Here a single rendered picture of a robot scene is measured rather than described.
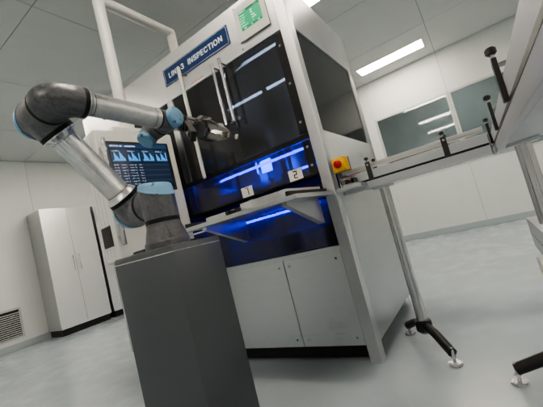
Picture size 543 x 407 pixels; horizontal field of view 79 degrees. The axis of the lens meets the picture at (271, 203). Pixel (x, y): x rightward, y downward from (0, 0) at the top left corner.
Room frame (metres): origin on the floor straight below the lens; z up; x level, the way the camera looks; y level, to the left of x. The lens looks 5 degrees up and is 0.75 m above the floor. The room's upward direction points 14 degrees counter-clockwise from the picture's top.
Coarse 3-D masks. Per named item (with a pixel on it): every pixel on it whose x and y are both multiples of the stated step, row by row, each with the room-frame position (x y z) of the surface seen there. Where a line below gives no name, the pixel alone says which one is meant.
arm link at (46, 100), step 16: (32, 96) 0.89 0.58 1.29; (48, 96) 0.90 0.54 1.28; (64, 96) 0.91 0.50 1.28; (80, 96) 0.94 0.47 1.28; (96, 96) 0.99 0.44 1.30; (32, 112) 0.92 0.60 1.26; (48, 112) 0.91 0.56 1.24; (64, 112) 0.93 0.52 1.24; (80, 112) 0.96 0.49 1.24; (96, 112) 1.00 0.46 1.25; (112, 112) 1.03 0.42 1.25; (128, 112) 1.07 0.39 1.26; (144, 112) 1.12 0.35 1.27; (160, 112) 1.17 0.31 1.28; (176, 112) 1.21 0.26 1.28; (160, 128) 1.21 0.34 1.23
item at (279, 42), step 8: (280, 32) 1.71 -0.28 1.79; (280, 40) 1.72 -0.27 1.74; (280, 48) 1.72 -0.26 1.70; (280, 56) 1.73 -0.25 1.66; (288, 64) 1.71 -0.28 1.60; (288, 72) 1.72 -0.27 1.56; (288, 80) 1.72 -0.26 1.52; (288, 88) 1.73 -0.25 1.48; (296, 96) 1.72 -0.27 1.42; (296, 104) 1.72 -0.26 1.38; (296, 112) 1.73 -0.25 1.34; (304, 120) 1.71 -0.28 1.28; (304, 128) 1.72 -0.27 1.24; (304, 144) 1.73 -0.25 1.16; (312, 152) 1.71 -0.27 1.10; (312, 160) 1.72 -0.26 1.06; (312, 168) 1.72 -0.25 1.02
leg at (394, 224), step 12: (384, 192) 1.69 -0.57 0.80; (384, 204) 1.71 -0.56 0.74; (396, 216) 1.69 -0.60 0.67; (396, 228) 1.69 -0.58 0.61; (396, 240) 1.70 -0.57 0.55; (408, 264) 1.69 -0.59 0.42; (408, 276) 1.69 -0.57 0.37; (408, 288) 1.71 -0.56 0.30; (420, 300) 1.69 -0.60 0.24; (420, 312) 1.69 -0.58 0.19
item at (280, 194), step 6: (276, 192) 1.42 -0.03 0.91; (282, 192) 1.40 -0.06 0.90; (258, 198) 1.47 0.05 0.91; (264, 198) 1.46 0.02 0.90; (270, 198) 1.44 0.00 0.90; (276, 198) 1.42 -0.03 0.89; (240, 204) 1.53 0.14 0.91; (246, 204) 1.51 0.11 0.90; (252, 204) 1.49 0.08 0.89; (258, 204) 1.48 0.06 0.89
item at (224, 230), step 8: (224, 224) 1.82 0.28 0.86; (232, 224) 1.88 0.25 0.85; (240, 224) 1.94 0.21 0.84; (208, 232) 1.75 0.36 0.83; (216, 232) 1.76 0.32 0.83; (224, 232) 1.81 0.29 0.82; (232, 232) 1.87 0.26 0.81; (240, 232) 1.93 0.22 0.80; (248, 232) 1.99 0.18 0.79; (240, 240) 1.94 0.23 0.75; (248, 240) 1.98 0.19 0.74
